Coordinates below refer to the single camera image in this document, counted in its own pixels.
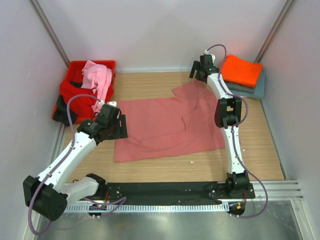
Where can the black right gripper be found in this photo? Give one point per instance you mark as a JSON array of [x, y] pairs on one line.
[[195, 67]]

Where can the red plastic bin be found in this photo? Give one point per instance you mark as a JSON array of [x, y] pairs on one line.
[[75, 76]]

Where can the black t-shirt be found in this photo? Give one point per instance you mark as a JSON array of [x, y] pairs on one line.
[[60, 113]]

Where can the folded grey t-shirt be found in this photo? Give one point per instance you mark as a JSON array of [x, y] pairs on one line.
[[238, 87]]

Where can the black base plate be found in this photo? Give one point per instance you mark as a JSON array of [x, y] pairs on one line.
[[171, 193]]

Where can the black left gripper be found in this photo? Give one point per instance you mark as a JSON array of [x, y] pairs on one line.
[[121, 132]]

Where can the aluminium frame rail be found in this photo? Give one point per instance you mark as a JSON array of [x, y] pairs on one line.
[[50, 31]]

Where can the red t-shirt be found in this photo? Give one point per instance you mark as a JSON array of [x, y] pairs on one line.
[[83, 106]]

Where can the slotted white cable duct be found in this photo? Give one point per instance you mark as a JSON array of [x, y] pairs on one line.
[[86, 207]]

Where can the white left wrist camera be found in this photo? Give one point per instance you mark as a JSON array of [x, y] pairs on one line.
[[111, 103]]

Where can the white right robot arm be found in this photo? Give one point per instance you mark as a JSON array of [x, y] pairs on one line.
[[227, 117]]

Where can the light pink t-shirt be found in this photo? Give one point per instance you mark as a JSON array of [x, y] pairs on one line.
[[98, 78]]

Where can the dusty rose t-shirt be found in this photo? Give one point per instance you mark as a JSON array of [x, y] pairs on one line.
[[168, 127]]

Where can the folded blue-grey t-shirt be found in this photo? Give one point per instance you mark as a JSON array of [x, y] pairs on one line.
[[259, 89]]

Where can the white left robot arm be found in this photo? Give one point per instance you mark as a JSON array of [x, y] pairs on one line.
[[48, 194]]

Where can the folded orange t-shirt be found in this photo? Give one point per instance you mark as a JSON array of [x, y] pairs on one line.
[[241, 72]]

